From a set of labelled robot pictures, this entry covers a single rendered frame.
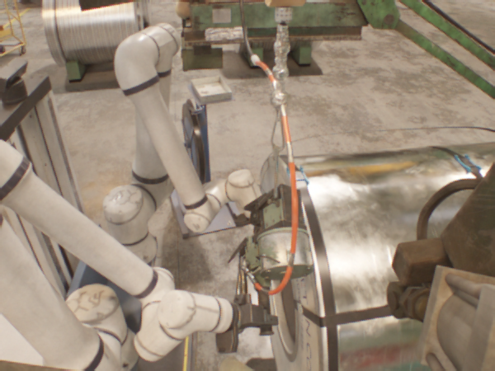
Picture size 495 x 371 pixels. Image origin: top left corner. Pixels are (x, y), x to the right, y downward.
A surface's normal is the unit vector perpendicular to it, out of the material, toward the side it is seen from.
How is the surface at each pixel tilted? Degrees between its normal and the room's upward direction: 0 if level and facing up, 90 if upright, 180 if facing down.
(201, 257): 0
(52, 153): 90
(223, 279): 0
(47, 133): 90
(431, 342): 49
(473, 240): 89
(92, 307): 4
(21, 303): 86
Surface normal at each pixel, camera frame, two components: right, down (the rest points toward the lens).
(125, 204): 0.04, -0.69
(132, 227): 0.55, 0.50
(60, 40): 0.15, 0.63
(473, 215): -0.99, 0.08
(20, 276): 0.89, 0.13
